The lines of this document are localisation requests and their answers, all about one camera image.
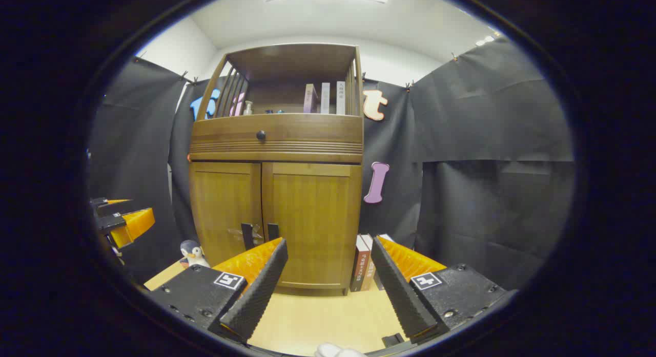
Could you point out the wooden cabinet drawer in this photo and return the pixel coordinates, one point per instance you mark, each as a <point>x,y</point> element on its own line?
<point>307,126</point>

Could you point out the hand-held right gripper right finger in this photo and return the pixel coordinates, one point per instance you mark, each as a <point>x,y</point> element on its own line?
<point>400,290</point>

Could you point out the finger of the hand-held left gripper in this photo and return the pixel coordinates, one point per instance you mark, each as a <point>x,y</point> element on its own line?
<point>110,223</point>
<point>102,202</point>

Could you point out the wooden double-door shoe cabinet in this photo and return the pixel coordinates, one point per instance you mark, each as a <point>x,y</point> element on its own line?
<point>294,57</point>

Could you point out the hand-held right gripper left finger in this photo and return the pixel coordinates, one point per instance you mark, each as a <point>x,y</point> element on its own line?
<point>261,290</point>

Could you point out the brown book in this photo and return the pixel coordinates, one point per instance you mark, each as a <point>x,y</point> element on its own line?
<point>359,265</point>

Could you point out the grey book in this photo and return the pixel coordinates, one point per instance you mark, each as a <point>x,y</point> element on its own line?
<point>325,98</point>

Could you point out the wooden shoe cabinet door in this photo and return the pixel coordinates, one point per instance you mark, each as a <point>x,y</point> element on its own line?
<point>318,218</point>
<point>225,203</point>

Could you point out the small ceiling light panel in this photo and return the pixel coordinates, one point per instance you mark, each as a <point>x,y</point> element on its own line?
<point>484,40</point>

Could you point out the small pump bottle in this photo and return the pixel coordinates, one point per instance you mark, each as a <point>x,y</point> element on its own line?
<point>247,109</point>

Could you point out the penguin plush toy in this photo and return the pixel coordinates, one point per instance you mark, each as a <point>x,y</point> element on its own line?
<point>193,253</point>

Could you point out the black backdrop cloth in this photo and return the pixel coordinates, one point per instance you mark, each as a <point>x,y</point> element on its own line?
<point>487,142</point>

